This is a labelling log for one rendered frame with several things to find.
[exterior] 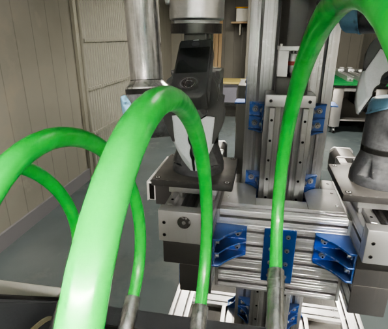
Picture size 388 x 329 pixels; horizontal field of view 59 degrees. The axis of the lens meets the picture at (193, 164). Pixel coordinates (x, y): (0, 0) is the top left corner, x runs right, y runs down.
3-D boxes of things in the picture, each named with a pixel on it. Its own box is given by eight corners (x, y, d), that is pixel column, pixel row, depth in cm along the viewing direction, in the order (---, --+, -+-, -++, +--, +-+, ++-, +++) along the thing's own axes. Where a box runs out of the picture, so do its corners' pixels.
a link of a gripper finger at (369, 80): (349, 131, 46) (386, 85, 48) (363, 108, 41) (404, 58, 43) (328, 119, 47) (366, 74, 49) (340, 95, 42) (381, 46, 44)
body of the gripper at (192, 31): (224, 104, 55) (227, 24, 51) (218, 116, 47) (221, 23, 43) (178, 103, 57) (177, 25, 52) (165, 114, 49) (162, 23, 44)
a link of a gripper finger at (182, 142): (199, 160, 58) (199, 106, 54) (193, 173, 52) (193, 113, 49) (180, 158, 58) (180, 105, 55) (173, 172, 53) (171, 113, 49)
